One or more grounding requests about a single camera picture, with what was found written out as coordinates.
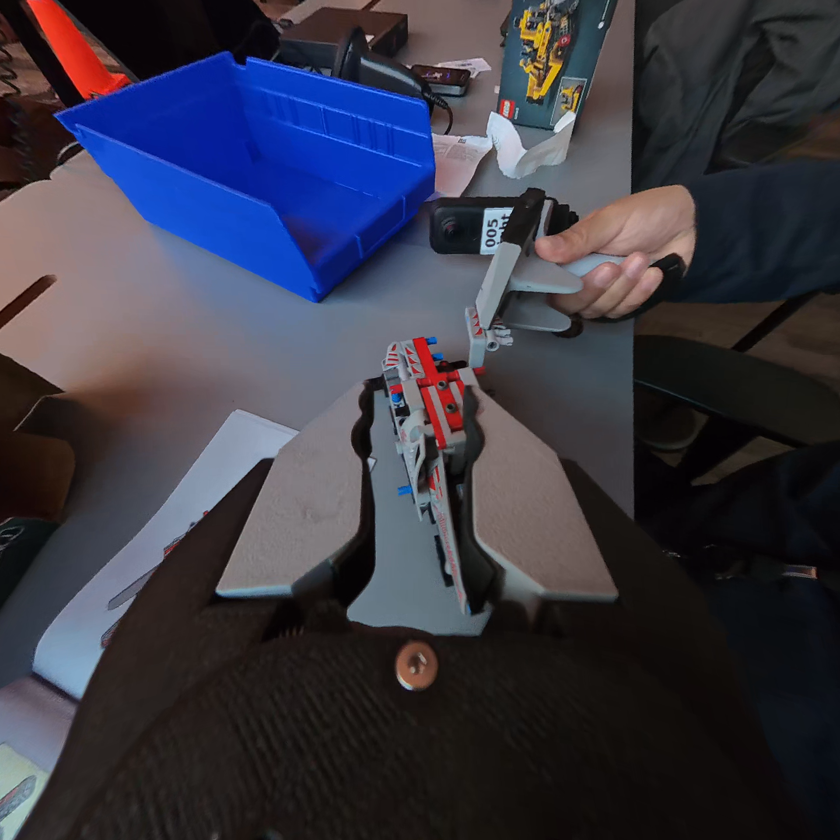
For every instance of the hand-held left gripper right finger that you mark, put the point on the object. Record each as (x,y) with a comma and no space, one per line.
(541,518)

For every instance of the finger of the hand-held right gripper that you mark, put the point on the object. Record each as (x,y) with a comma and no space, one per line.
(492,289)
(531,312)

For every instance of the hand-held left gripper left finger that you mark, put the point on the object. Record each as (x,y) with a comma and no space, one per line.
(295,512)

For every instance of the small grey lego beam piece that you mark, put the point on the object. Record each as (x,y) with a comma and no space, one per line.
(474,344)

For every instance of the red and grey lego model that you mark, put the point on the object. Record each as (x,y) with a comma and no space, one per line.
(439,400)

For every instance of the person's right forearm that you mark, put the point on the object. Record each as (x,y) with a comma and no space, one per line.
(768,229)

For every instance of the lego instruction booklet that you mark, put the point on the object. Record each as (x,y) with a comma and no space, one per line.
(216,472)

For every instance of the lego set box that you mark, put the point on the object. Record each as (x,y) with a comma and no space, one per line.
(551,52)

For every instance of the person's right hand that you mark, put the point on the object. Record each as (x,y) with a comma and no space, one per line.
(630,223)

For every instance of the printed paper receipt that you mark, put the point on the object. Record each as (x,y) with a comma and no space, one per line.
(459,161)

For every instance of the crumpled white paper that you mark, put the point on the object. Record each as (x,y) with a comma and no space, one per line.
(525,154)

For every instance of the small dark phone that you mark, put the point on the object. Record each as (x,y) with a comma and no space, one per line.
(439,79)

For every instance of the white label card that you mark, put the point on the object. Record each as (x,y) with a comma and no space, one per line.
(474,64)

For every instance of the black barcode scanner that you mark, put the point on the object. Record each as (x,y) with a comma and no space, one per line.
(377,65)

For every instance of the black chair armrest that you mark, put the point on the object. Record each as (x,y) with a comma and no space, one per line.
(722,387)

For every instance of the black flat device box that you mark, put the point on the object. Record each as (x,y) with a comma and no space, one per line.
(328,29)

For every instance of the blue plastic bin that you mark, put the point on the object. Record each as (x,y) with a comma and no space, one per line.
(197,170)

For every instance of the grey jacket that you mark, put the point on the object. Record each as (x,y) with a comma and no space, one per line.
(735,85)

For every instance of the orange traffic cone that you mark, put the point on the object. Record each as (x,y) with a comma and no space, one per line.
(72,46)

